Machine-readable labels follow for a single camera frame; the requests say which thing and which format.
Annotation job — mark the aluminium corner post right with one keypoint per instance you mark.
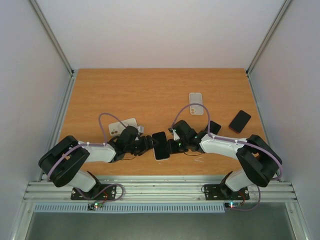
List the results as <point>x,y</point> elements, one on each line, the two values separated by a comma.
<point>269,34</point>

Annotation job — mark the black phone dark edge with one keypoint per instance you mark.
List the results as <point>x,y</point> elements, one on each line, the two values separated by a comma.
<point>160,147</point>

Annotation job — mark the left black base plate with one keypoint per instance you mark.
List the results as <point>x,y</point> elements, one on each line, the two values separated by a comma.
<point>97,193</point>

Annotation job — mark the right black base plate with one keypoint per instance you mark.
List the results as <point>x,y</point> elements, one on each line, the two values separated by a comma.
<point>216,192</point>

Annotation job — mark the black phone pink edge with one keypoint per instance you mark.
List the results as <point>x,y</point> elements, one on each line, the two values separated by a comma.
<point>240,121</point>

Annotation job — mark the slotted grey cable duct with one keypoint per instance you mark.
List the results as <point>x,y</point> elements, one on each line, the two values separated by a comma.
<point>129,208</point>

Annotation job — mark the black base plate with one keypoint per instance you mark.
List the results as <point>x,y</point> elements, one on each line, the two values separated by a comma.
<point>97,193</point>
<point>216,192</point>

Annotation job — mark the right controller board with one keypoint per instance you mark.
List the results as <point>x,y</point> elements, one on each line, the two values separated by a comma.
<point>232,205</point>

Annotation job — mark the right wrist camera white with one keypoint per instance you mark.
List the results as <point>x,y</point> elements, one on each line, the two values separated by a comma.
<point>174,134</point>

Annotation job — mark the aluminium corner post left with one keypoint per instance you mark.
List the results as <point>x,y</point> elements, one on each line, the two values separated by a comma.
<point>47,28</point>

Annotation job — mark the white phone case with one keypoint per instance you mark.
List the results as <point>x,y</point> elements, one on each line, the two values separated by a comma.
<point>116,128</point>
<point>196,101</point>

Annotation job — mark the aluminium rail frame front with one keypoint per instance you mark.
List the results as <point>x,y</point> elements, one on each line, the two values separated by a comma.
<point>161,189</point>

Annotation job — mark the aluminium corner post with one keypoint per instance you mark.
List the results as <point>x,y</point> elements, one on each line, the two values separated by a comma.
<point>269,34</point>
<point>47,28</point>

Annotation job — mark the black phone silver edge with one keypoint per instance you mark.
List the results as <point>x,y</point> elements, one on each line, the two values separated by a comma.
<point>213,127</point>

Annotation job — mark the left controller board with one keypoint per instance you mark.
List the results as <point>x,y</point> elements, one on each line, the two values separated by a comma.
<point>94,206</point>

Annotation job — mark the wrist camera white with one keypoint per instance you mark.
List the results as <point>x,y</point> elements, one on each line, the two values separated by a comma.
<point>140,129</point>
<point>174,134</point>

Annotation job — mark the controller board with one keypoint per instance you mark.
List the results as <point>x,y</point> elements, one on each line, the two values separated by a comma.
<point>232,205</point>
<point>94,206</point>

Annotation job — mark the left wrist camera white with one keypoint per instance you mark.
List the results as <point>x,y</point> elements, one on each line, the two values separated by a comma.
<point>140,129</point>

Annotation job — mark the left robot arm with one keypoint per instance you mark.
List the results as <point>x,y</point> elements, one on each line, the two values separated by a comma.
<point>62,164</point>

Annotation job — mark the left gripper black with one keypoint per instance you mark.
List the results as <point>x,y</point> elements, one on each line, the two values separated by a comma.
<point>147,144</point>

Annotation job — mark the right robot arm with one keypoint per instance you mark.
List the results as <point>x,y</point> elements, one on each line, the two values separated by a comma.
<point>259,163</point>

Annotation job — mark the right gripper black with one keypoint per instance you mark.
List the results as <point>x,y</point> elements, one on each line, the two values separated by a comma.
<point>176,145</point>

